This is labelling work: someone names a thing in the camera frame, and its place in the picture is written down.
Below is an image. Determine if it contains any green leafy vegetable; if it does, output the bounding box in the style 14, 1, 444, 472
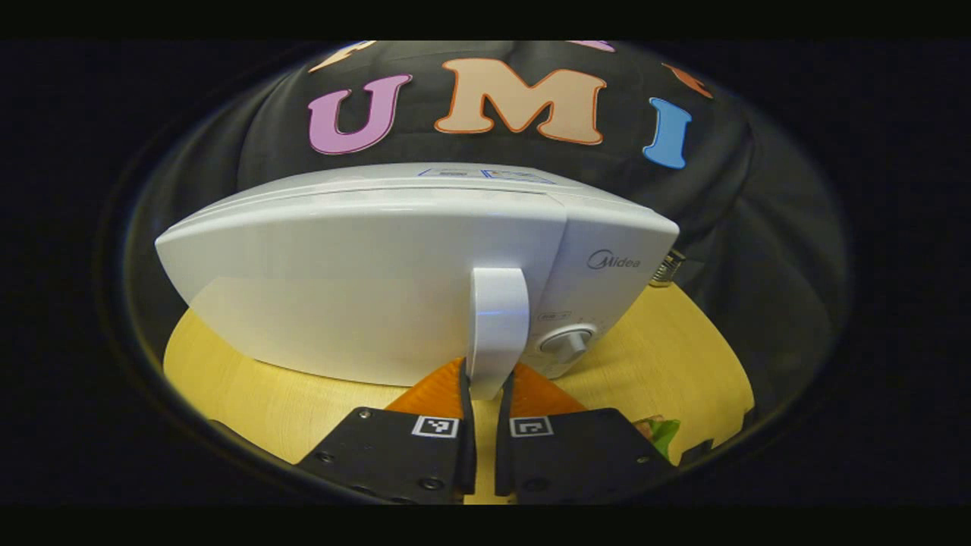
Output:
636, 416, 681, 462

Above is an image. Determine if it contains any white microwave oven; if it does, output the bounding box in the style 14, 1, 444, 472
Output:
155, 162, 680, 401

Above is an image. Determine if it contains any glass cup in wire holder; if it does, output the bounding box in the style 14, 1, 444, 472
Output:
651, 249, 687, 287

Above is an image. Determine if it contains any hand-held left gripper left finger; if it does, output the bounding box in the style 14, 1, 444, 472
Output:
296, 358, 477, 505

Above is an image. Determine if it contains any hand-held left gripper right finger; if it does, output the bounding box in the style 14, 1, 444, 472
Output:
495, 362, 676, 505

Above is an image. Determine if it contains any black backdrop cloth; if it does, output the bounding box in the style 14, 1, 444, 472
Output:
125, 40, 849, 425

